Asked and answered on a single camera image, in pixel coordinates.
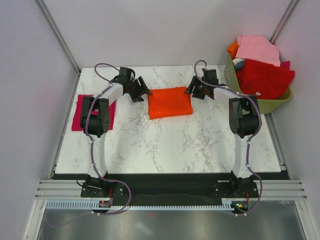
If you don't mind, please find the magenta t shirt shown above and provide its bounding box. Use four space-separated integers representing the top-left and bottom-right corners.
71 94 117 132

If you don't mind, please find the magenta garment in basket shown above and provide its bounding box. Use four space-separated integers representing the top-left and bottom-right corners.
280 60 291 70

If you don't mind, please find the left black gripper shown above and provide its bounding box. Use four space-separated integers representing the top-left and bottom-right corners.
126 77 152 103

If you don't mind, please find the right aluminium rail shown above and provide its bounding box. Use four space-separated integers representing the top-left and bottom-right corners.
264 113 292 180

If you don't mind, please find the teal garment in basket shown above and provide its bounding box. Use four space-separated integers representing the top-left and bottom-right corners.
234 61 245 72

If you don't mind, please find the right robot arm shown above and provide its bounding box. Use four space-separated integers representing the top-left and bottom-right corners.
185 68 262 198

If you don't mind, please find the orange t shirt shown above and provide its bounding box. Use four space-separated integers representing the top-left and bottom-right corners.
147 86 193 120

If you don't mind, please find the red t shirt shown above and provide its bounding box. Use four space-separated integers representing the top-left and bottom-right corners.
236 59 295 100

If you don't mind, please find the pink t shirt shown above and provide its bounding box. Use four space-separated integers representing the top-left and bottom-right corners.
236 35 281 67

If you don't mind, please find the olive green laundry basket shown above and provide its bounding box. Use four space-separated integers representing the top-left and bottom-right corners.
224 54 293 114

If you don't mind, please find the aluminium frame post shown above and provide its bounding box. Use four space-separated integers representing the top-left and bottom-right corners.
34 0 81 77
269 0 300 45

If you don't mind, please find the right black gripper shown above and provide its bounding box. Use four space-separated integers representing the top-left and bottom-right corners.
184 75 208 100

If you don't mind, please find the white garment in basket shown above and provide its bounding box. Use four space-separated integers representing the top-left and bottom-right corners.
232 58 245 66

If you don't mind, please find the orange garment in basket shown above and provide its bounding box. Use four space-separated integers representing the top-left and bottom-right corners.
227 41 239 59

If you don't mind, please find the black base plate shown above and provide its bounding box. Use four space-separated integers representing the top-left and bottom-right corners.
53 171 261 207

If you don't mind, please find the left aluminium frame post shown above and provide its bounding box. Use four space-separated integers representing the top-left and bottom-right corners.
34 0 81 77

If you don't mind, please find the right aluminium frame post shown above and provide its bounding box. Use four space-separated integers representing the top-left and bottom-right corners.
269 0 300 45

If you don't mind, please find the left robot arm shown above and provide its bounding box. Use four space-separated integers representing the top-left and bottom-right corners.
80 63 152 197

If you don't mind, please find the white slotted cable duct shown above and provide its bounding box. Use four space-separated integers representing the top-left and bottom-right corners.
45 199 249 211

